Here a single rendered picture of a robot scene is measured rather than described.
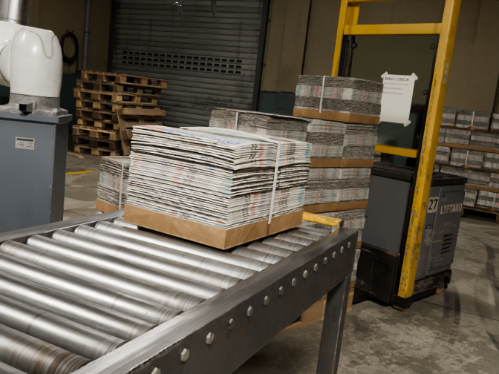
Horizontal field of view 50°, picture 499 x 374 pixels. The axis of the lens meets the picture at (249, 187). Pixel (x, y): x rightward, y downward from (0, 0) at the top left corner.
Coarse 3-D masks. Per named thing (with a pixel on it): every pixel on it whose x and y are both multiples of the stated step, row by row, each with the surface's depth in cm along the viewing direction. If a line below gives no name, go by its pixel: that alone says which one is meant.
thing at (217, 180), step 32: (160, 128) 122; (160, 160) 119; (192, 160) 115; (224, 160) 110; (256, 160) 118; (128, 192) 126; (160, 192) 121; (192, 192) 116; (224, 192) 111; (256, 192) 121; (224, 224) 112
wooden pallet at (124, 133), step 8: (120, 112) 805; (128, 112) 816; (136, 112) 834; (144, 112) 855; (152, 112) 876; (160, 112) 899; (120, 120) 811; (160, 120) 915; (120, 128) 808; (120, 136) 809; (128, 136) 808; (128, 144) 822; (128, 152) 819
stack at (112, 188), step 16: (112, 160) 214; (128, 160) 216; (112, 176) 215; (320, 176) 266; (336, 176) 275; (112, 192) 214; (304, 192) 259; (320, 192) 268; (336, 192) 278; (304, 224) 264; (320, 224) 273; (320, 304) 286; (304, 320) 279
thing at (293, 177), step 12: (216, 132) 137; (228, 132) 140; (288, 144) 129; (300, 144) 134; (288, 156) 130; (300, 156) 136; (288, 168) 132; (300, 168) 137; (288, 180) 132; (300, 180) 139; (276, 192) 130; (288, 192) 135; (300, 192) 140; (276, 204) 131; (288, 204) 136; (300, 204) 142
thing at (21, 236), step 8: (88, 216) 130; (96, 216) 131; (104, 216) 132; (112, 216) 133; (120, 216) 135; (48, 224) 119; (56, 224) 120; (64, 224) 121; (72, 224) 121; (80, 224) 122; (88, 224) 125; (8, 232) 110; (16, 232) 110; (24, 232) 111; (32, 232) 112; (40, 232) 112; (48, 232) 114; (0, 240) 104; (16, 240) 107; (24, 240) 108
